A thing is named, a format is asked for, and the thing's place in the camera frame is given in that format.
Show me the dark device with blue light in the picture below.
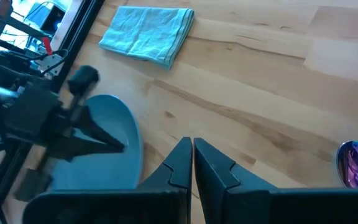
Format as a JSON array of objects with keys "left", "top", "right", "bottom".
[{"left": 25, "top": 1, "right": 67, "bottom": 34}]

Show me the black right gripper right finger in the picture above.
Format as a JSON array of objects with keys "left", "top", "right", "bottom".
[{"left": 193, "top": 138, "right": 358, "bottom": 224}]

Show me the black aluminium table frame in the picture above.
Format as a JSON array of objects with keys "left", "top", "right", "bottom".
[{"left": 0, "top": 0, "right": 107, "bottom": 224}]

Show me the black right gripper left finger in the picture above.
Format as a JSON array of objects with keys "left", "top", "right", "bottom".
[{"left": 22, "top": 136, "right": 194, "bottom": 224}]

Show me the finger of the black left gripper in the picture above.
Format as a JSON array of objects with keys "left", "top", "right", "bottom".
[
  {"left": 46, "top": 136, "right": 126, "bottom": 162},
  {"left": 72, "top": 105, "right": 126, "bottom": 149}
]

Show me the blue-grey round plate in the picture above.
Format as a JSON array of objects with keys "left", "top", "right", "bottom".
[{"left": 47, "top": 94, "right": 144, "bottom": 191}]

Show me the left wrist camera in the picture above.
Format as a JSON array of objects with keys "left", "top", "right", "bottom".
[{"left": 67, "top": 64, "right": 101, "bottom": 96}]

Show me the iridescent spoon with green handle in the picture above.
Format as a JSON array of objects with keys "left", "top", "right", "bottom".
[{"left": 336, "top": 140, "right": 358, "bottom": 189}]

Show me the red tag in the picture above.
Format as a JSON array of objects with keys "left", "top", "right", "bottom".
[{"left": 41, "top": 36, "right": 54, "bottom": 56}]

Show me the teal folded cloth napkin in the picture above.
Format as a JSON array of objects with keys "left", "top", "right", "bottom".
[{"left": 98, "top": 5, "right": 195, "bottom": 71}]

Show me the silver metal bracket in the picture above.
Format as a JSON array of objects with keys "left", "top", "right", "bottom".
[{"left": 33, "top": 52, "right": 65, "bottom": 77}]

